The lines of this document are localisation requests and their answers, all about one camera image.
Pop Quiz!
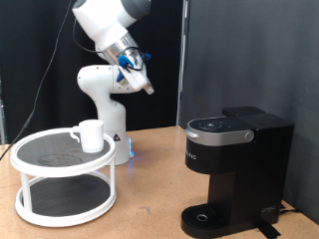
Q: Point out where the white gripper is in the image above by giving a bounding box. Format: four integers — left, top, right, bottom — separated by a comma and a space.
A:
117, 63, 156, 97

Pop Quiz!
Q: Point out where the white mug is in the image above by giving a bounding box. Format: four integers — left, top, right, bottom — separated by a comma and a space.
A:
69, 119, 106, 154

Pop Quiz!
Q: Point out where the white two-tier turntable shelf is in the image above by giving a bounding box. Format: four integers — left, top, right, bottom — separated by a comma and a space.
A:
9, 127, 118, 228

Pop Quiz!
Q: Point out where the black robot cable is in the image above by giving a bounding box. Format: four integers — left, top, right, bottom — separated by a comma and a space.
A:
0, 0, 148, 162

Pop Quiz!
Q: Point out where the black power cord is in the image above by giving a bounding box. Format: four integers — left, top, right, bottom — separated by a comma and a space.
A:
278, 202, 302, 215

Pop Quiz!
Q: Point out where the grey backdrop panel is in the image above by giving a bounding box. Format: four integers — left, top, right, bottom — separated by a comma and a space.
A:
180, 0, 319, 225

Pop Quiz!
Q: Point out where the black tape strip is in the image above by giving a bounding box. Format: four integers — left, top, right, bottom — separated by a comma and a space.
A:
255, 220, 282, 239

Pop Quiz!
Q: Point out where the metal frame pole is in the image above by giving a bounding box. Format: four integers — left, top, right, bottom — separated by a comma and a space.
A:
176, 0, 191, 111

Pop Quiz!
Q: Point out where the large blue cable clip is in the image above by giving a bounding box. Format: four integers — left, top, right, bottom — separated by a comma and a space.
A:
118, 55, 136, 70

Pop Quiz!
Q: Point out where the black curtain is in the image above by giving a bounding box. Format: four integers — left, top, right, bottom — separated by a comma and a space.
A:
0, 0, 184, 145

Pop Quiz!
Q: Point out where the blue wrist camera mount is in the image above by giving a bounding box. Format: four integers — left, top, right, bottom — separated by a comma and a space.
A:
115, 71, 130, 89

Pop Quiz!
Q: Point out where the silver Keurig lid handle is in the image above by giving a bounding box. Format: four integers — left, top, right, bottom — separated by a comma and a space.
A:
183, 127, 256, 146

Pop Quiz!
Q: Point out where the black Keurig coffee machine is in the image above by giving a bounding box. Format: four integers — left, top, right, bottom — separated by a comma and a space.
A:
179, 106, 295, 239

